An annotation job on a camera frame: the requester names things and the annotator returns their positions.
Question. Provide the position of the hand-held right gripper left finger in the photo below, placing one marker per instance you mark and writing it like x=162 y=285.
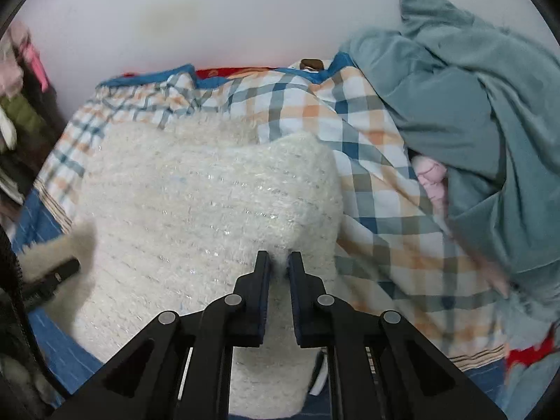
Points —
x=262 y=297

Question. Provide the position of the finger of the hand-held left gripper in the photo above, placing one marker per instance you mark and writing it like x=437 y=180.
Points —
x=52 y=281

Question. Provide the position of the plaid blanket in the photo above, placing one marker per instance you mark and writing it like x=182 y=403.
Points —
x=372 y=192

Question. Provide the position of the pink cloth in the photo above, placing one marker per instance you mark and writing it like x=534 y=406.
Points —
x=431 y=179

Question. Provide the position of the pink clothes hanger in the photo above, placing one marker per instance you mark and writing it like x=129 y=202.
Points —
x=37 y=65

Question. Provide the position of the teal duvet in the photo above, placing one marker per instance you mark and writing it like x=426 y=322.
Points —
x=459 y=96

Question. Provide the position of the white tweed jacket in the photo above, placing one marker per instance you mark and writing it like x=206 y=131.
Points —
x=197 y=210

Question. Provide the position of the row of hanging clothes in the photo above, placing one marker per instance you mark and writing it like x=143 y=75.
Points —
x=22 y=118

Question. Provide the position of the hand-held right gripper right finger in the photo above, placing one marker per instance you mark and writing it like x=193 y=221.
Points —
x=297 y=302

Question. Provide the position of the brown headboard piece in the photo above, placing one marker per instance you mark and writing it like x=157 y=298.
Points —
x=313 y=64

